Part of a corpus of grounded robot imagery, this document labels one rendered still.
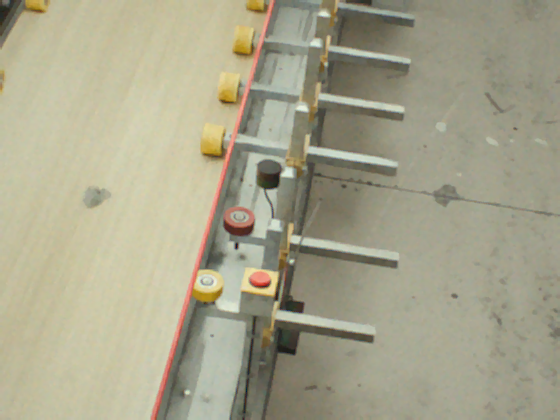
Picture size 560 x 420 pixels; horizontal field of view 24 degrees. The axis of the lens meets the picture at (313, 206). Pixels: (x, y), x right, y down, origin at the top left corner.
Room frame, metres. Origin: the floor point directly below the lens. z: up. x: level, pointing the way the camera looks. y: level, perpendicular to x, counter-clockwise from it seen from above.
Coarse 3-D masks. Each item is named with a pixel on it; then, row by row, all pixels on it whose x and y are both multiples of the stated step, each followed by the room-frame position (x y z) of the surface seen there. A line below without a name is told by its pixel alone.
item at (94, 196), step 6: (90, 186) 2.49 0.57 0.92; (96, 186) 2.50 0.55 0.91; (84, 192) 2.48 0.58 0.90; (90, 192) 2.47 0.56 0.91; (96, 192) 2.47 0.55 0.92; (102, 192) 2.48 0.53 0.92; (108, 192) 2.49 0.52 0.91; (84, 198) 2.45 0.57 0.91; (90, 198) 2.45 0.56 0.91; (96, 198) 2.46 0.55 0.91; (102, 198) 2.46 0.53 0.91; (108, 198) 2.47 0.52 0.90; (84, 204) 2.44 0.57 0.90; (90, 204) 2.43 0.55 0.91; (96, 204) 2.44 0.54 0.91
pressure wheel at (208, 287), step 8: (200, 272) 2.25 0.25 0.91; (208, 272) 2.25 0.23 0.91; (216, 272) 2.26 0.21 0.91; (200, 280) 2.22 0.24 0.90; (208, 280) 2.22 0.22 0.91; (216, 280) 2.23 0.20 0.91; (200, 288) 2.19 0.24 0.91; (208, 288) 2.20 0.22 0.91; (216, 288) 2.20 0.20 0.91; (192, 296) 2.20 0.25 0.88; (200, 296) 2.19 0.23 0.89; (208, 296) 2.19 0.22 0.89; (216, 296) 2.20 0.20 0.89
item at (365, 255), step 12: (240, 240) 2.46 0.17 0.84; (252, 240) 2.46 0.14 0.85; (264, 240) 2.46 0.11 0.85; (312, 240) 2.47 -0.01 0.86; (300, 252) 2.45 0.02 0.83; (312, 252) 2.45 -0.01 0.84; (324, 252) 2.45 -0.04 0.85; (336, 252) 2.45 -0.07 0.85; (348, 252) 2.45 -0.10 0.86; (360, 252) 2.46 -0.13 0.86; (372, 252) 2.46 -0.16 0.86; (384, 252) 2.47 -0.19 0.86; (396, 252) 2.48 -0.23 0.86; (372, 264) 2.45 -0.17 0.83; (384, 264) 2.45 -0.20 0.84; (396, 264) 2.45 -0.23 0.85
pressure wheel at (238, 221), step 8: (232, 208) 2.50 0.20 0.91; (240, 208) 2.50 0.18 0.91; (224, 216) 2.46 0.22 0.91; (232, 216) 2.47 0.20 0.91; (240, 216) 2.47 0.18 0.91; (248, 216) 2.48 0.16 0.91; (224, 224) 2.45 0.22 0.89; (232, 224) 2.44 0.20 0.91; (240, 224) 2.44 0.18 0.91; (248, 224) 2.45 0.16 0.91; (232, 232) 2.43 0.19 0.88; (240, 232) 2.43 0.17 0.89; (248, 232) 2.45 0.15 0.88
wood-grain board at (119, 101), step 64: (64, 0) 3.36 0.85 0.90; (128, 0) 3.41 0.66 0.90; (192, 0) 3.47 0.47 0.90; (0, 64) 2.98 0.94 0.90; (64, 64) 3.03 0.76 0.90; (128, 64) 3.07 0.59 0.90; (192, 64) 3.12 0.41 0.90; (0, 128) 2.69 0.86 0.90; (64, 128) 2.73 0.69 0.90; (128, 128) 2.77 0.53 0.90; (192, 128) 2.81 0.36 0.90; (0, 192) 2.44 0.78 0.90; (64, 192) 2.47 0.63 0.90; (128, 192) 2.51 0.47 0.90; (192, 192) 2.55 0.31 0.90; (0, 256) 2.21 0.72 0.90; (64, 256) 2.24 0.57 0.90; (128, 256) 2.27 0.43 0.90; (192, 256) 2.31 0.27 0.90; (0, 320) 2.01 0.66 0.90; (64, 320) 2.03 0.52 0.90; (128, 320) 2.06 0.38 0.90; (0, 384) 1.82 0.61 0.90; (64, 384) 1.85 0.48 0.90; (128, 384) 1.87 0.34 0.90
